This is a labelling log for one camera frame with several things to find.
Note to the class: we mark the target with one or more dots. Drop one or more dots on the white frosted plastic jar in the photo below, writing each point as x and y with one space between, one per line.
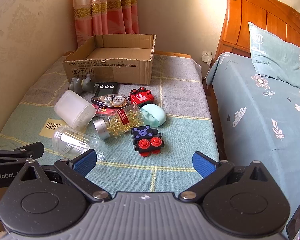
75 110

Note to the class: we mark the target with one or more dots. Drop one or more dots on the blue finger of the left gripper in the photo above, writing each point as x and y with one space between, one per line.
31 151

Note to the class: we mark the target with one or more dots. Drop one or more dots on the light blue floral bedsheet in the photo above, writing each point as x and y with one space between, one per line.
256 118

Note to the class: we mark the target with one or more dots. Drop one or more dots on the capsule bottle silver cap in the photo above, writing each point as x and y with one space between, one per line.
119 122

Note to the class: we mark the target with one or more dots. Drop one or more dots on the white wall charger plug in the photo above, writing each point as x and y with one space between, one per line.
206 57

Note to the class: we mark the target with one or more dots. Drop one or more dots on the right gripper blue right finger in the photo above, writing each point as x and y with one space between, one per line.
214 175

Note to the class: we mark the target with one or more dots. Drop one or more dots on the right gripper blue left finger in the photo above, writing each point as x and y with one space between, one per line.
73 173

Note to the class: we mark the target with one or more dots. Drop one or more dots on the light blue pillow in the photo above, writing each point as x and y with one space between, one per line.
273 57

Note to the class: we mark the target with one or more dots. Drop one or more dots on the wooden bed headboard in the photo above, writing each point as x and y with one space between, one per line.
271 15

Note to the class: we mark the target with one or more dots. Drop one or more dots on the red toy robot block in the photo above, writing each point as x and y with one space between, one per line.
141 96

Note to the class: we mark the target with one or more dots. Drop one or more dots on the open cardboard box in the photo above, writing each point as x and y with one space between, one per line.
121 58

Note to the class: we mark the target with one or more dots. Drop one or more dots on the clear plastic jar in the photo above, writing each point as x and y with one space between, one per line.
72 143

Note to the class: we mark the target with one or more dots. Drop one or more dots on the mint green oval case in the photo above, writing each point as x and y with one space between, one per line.
153 115

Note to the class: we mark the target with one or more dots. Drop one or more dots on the pink patterned curtain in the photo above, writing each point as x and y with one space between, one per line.
102 17

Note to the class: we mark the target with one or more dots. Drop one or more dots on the red card pack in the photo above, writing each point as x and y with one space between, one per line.
102 110

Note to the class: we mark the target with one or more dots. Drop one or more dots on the clear correction tape dispenser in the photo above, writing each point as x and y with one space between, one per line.
110 100

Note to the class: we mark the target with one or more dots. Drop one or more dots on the black digital timer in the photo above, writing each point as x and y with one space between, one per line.
105 88

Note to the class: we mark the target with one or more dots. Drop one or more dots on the black blue toy robot block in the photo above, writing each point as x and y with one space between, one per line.
147 140

